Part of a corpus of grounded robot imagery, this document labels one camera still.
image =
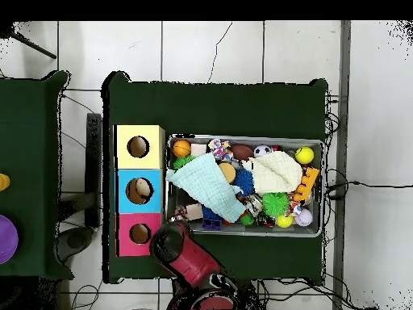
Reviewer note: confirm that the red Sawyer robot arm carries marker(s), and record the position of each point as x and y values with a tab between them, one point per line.
190	258

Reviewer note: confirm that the wooden box with three holes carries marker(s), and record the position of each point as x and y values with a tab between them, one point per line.
124	193

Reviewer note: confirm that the shallow clear plastic bin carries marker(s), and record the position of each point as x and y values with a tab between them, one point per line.
290	230

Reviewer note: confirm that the light blue waffle cloth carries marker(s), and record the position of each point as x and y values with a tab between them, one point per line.
206	185

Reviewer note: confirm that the small orange basketball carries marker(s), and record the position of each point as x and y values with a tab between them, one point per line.
181	148

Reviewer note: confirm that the blue spiky rubber ball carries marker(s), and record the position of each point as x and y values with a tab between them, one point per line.
244	181

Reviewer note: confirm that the small brown football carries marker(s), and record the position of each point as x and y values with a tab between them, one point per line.
242	151

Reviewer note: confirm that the small black white soccer ball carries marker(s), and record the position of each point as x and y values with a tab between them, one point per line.
262	150

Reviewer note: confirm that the dark green tablecloth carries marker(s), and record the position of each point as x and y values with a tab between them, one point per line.
226	109
29	129

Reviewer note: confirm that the cream waffle cloth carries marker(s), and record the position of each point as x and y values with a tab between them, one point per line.
277	175

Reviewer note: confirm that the green spiky rubber ball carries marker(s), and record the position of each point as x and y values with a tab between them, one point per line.
275	204

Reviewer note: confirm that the yellow tennis ball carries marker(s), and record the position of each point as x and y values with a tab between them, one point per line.
304	155

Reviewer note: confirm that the orange notched foam block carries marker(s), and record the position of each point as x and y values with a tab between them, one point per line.
306	185

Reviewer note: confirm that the white baseball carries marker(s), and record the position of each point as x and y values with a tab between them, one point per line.
304	218

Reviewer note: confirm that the black metal stand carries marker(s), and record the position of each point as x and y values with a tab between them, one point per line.
94	145

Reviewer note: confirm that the dark grey rounded object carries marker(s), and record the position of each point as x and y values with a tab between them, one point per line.
75	240

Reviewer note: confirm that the yellow toy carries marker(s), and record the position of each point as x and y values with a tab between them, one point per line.
3	182

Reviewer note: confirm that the purple ball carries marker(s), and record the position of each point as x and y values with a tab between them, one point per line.
6	239

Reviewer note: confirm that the black tripod leg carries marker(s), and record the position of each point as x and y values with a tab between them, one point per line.
32	46

